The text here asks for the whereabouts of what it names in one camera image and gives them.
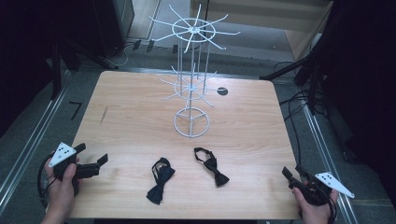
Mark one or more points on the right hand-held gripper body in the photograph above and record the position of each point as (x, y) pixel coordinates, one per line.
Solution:
(314, 189)

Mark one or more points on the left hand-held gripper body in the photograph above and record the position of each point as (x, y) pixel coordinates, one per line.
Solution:
(62, 154)

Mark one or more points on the black bow tie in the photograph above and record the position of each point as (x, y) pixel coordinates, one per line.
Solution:
(160, 180)
(214, 166)

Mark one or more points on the person's right hand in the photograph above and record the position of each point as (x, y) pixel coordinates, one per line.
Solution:
(316, 214)

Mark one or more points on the person's left hand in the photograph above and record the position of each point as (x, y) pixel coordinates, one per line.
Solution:
(62, 193)

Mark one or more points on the black metal stand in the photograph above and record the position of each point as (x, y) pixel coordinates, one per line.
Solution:
(57, 71)
(299, 67)

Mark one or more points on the dark cabinet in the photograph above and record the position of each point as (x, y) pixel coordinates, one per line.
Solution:
(113, 25)

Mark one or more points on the light wooden cabinet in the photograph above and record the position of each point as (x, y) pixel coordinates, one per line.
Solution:
(280, 18)

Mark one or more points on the metal floor rail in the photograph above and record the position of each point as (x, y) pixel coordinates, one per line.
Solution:
(330, 165)
(28, 149)

